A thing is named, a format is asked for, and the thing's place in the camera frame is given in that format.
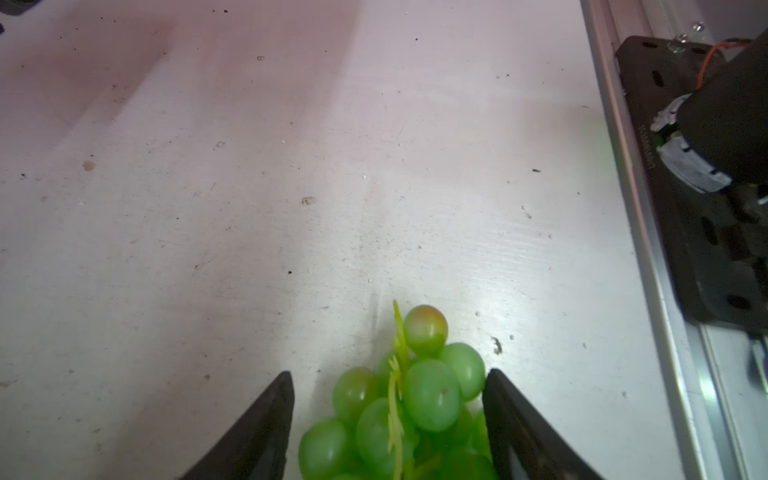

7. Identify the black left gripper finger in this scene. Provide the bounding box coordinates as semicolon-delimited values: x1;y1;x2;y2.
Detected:
182;371;295;480

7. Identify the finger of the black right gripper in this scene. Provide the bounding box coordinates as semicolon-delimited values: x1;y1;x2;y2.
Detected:
482;368;602;480

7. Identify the green fake grape bunch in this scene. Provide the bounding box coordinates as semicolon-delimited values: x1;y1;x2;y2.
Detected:
298;304;500;479

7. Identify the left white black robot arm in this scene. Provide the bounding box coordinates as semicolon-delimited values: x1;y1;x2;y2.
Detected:
364;36;767;479

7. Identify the aluminium front rail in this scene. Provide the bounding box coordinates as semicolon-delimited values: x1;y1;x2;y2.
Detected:
583;1;767;479

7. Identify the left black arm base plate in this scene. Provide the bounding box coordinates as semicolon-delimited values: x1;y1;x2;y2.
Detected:
616;36;767;334

